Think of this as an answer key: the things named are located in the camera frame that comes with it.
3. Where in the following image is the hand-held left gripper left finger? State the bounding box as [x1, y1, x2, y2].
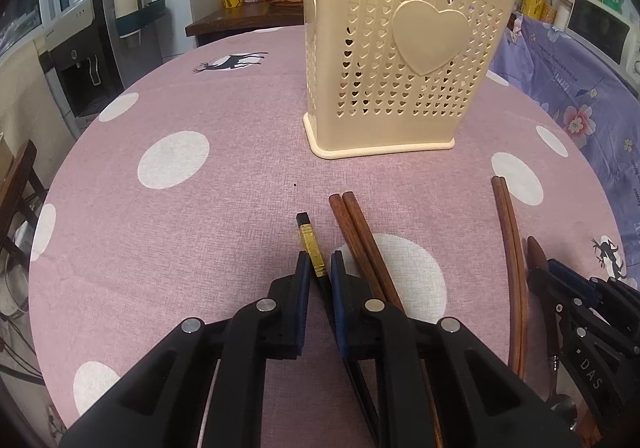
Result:
[59, 250, 312, 448]

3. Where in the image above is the sliding window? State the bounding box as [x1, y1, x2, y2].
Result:
[0, 0, 61, 58]

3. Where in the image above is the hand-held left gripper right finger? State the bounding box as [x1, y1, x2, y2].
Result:
[329, 250, 591, 448]

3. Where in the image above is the purple floral cloth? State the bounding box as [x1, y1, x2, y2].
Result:
[495, 12, 640, 289]

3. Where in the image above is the black chopstick gold band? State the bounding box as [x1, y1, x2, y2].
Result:
[296, 212, 381, 434]

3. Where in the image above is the wooden handled metal spoon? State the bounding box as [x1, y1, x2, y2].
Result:
[526, 235, 578, 431]

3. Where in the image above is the brown wooden chopstick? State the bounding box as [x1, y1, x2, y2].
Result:
[491, 176, 523, 371]
[328, 194, 443, 448]
[341, 191, 447, 448]
[497, 176, 528, 379]

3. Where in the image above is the dark wooden side table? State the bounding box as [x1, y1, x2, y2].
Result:
[185, 2, 306, 47]

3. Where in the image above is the water dispenser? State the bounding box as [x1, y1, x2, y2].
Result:
[37, 0, 126, 121]

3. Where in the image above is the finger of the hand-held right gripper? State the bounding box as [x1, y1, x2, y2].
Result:
[530, 270, 631, 429]
[548, 259, 640, 323]

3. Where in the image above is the cream plastic utensil holder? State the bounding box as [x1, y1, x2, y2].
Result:
[298, 0, 521, 161]

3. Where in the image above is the dark wooden stool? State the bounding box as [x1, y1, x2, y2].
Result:
[0, 140, 48, 259]

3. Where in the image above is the white microwave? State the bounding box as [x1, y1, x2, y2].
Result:
[567, 0, 640, 78]

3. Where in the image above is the teal wall holder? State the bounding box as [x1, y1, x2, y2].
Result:
[114, 0, 167, 36]

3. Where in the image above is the pink polka dot tablecloth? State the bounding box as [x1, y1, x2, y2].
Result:
[29, 25, 628, 448]

